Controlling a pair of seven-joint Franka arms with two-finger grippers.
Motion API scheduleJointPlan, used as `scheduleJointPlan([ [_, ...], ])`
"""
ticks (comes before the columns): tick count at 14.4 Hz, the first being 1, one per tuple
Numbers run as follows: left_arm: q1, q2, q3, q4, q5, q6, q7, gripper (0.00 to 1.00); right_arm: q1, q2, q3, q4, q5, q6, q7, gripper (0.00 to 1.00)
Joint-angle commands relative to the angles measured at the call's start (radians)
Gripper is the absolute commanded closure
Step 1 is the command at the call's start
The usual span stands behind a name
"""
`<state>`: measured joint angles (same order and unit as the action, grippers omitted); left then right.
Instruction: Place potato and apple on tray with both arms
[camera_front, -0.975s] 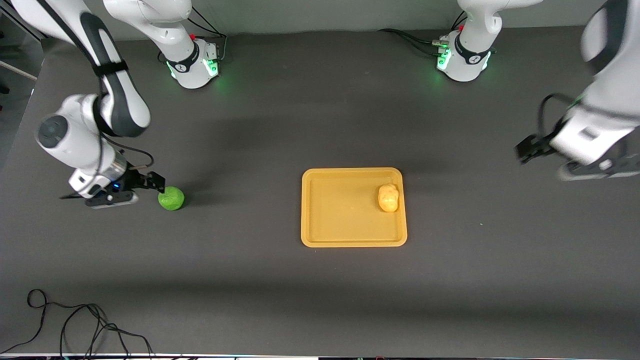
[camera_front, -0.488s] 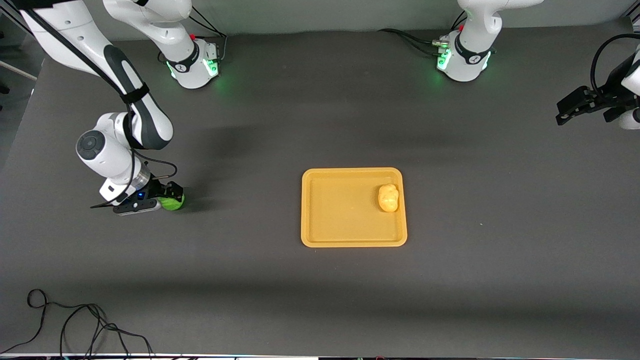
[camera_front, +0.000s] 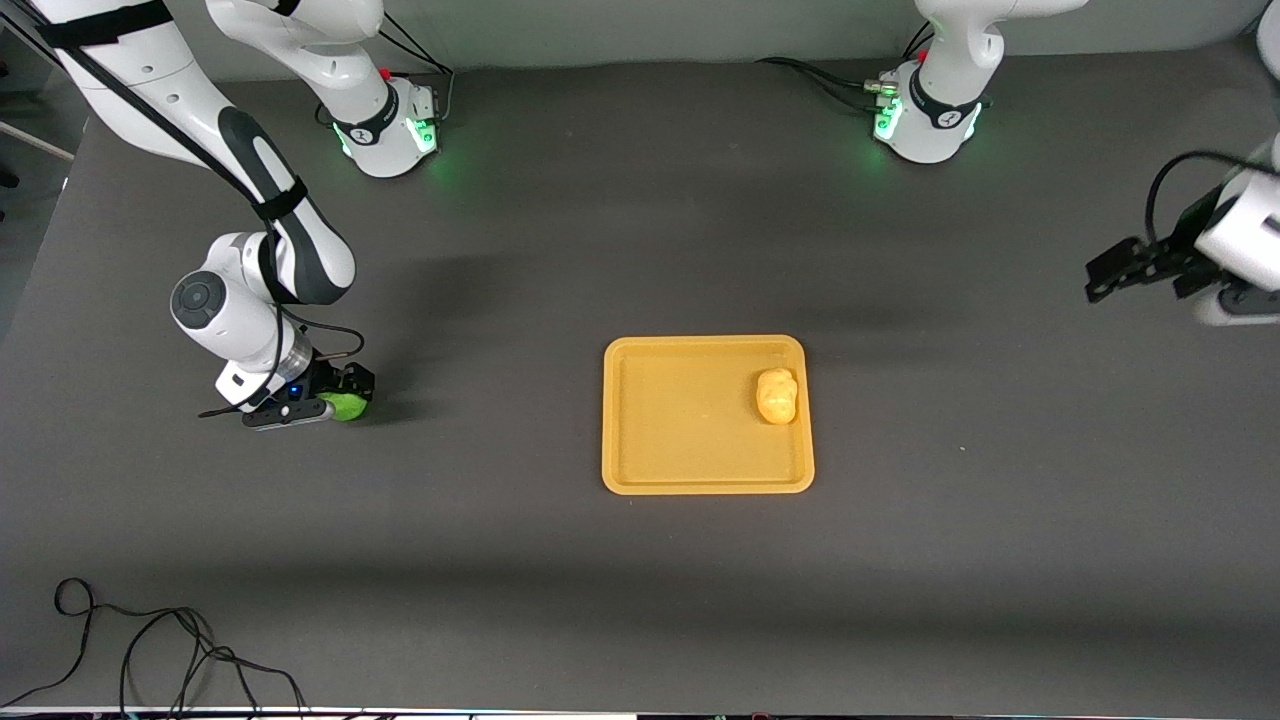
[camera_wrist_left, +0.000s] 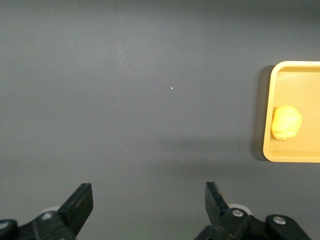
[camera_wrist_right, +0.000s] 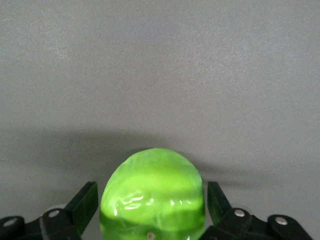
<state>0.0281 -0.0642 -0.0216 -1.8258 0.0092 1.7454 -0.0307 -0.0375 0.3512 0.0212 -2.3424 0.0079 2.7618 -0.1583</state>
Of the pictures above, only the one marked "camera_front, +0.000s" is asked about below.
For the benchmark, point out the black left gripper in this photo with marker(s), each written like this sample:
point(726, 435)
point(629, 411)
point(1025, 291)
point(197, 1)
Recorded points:
point(1183, 247)

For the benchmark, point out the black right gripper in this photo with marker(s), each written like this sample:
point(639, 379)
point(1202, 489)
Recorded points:
point(328, 378)

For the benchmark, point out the yellow potato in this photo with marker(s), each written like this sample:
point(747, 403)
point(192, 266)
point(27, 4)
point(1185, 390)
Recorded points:
point(776, 396)

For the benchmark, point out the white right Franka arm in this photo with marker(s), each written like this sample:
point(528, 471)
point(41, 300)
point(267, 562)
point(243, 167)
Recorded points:
point(150, 90)

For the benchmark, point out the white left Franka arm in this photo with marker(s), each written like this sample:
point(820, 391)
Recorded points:
point(950, 70)

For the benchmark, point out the orange plastic tray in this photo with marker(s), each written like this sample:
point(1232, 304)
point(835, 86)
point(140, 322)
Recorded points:
point(690, 430)

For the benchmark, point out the dark grey table cloth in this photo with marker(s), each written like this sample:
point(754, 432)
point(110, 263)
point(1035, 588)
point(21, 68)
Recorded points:
point(560, 230)

